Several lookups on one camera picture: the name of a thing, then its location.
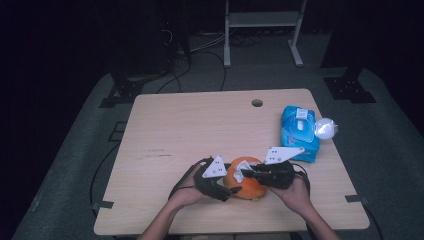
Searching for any blue wet wipes pack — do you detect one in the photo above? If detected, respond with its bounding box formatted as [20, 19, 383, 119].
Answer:
[279, 105, 321, 164]

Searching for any right hand-held gripper cable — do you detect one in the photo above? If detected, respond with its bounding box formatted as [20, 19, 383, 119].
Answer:
[293, 163, 312, 196]

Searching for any orange plush toy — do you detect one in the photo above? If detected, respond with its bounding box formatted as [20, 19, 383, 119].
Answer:
[222, 156, 269, 201]

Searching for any black tape strip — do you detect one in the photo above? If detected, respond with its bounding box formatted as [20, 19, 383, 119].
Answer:
[91, 200, 115, 211]
[344, 194, 370, 205]

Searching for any hand-held gripper cable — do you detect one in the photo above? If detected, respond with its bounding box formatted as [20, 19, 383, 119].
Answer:
[293, 163, 312, 196]
[168, 158, 209, 201]

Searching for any white wet wipe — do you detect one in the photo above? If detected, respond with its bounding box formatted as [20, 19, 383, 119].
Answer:
[233, 159, 256, 184]

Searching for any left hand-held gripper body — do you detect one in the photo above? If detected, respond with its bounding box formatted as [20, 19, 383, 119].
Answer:
[193, 154, 233, 203]

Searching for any black floor cable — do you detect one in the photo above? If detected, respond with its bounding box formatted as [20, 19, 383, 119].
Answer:
[364, 204, 384, 240]
[89, 143, 121, 214]
[156, 49, 194, 94]
[199, 49, 228, 92]

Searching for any white metal stand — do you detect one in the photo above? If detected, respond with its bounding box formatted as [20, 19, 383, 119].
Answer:
[223, 0, 308, 69]

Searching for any left hand-held gripper cable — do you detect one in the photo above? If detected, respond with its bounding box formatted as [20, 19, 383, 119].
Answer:
[168, 158, 209, 201]

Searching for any person's right hand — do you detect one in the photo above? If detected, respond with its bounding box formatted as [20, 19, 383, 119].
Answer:
[268, 176, 313, 217]

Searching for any black floor plate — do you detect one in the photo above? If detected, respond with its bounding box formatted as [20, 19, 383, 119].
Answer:
[108, 121, 128, 143]

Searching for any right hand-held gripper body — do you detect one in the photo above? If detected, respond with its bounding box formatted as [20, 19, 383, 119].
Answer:
[259, 145, 305, 190]

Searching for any person's left hand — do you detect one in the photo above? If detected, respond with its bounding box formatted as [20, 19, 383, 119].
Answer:
[168, 164, 210, 211]

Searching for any black stand base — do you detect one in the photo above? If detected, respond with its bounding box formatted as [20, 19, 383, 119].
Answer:
[99, 71, 168, 109]
[323, 66, 378, 104]

